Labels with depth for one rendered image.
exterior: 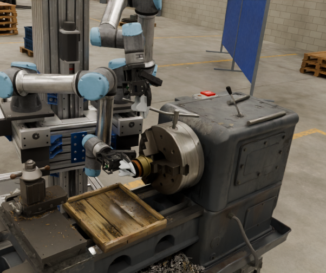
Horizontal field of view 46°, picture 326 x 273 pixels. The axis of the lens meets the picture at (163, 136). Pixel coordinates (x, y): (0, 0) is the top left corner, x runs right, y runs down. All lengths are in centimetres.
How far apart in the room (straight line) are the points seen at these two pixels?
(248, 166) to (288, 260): 137
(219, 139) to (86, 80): 60
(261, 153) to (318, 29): 1096
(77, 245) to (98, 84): 65
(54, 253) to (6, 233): 30
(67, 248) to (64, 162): 85
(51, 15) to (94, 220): 106
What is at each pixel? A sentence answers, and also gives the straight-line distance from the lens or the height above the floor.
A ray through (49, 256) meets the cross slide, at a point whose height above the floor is 97.
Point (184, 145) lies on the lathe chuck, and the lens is 161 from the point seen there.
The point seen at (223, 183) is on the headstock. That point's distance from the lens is 174.
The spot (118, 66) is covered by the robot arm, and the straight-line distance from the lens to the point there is 208.
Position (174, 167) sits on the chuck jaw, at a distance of 159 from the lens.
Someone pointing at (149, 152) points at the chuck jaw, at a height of 113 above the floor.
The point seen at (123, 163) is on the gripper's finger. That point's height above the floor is 110.
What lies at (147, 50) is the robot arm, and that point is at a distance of 202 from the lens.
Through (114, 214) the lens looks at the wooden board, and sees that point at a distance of 168.
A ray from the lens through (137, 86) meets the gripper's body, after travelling 148.
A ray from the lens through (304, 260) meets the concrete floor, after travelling 313.
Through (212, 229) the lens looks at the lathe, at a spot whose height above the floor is 76.
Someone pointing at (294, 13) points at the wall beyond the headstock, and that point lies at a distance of 1319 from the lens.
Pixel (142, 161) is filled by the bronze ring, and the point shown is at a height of 111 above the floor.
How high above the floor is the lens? 185
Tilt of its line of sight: 23 degrees down
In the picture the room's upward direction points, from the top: 5 degrees clockwise
